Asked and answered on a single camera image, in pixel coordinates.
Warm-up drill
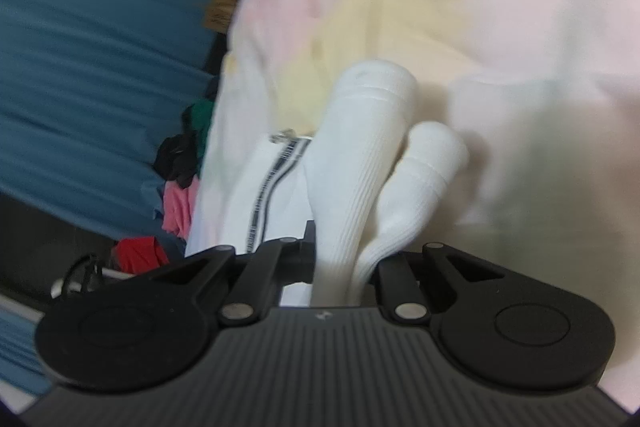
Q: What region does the white striped jacket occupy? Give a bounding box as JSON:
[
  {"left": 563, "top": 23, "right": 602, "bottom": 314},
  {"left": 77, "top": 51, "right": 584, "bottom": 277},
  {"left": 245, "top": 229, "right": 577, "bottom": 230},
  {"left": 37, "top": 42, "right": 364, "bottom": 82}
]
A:
[{"left": 186, "top": 60, "right": 469, "bottom": 307}]

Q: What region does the red garment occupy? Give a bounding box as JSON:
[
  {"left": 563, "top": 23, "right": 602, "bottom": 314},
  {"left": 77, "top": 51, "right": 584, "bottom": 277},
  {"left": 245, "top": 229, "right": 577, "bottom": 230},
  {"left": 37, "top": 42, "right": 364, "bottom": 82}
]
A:
[{"left": 112, "top": 236, "right": 169, "bottom": 275}]

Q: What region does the black garment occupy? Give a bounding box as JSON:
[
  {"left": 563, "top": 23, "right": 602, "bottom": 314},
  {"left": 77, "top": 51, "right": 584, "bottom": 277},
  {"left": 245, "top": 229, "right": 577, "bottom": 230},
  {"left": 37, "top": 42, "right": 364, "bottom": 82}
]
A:
[{"left": 153, "top": 132, "right": 198, "bottom": 188}]

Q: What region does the pink garment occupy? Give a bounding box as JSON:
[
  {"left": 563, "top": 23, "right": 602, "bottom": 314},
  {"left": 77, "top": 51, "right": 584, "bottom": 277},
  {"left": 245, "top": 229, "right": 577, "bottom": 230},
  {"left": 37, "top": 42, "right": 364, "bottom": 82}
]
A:
[{"left": 162, "top": 176, "right": 200, "bottom": 239}]

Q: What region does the silver tripod stand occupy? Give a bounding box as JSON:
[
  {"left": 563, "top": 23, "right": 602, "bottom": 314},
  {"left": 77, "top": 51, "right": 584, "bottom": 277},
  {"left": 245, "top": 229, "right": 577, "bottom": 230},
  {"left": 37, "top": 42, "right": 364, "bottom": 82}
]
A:
[{"left": 50, "top": 254, "right": 131, "bottom": 300}]

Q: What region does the pastel bed sheet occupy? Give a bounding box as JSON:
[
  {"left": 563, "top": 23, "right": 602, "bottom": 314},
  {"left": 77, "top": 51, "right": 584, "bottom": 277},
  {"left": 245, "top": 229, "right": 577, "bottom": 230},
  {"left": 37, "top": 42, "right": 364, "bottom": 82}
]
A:
[{"left": 186, "top": 0, "right": 639, "bottom": 409}]

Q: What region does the green garment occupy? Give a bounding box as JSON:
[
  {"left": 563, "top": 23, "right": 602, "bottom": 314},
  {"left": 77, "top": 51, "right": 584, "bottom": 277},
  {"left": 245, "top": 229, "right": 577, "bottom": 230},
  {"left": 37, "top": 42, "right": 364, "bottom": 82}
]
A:
[{"left": 182, "top": 98, "right": 215, "bottom": 162}]

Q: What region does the left blue curtain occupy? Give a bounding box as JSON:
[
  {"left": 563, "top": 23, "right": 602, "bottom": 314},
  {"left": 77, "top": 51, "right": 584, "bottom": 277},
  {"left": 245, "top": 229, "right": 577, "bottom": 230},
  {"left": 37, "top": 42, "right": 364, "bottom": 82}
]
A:
[{"left": 0, "top": 309, "right": 51, "bottom": 395}]

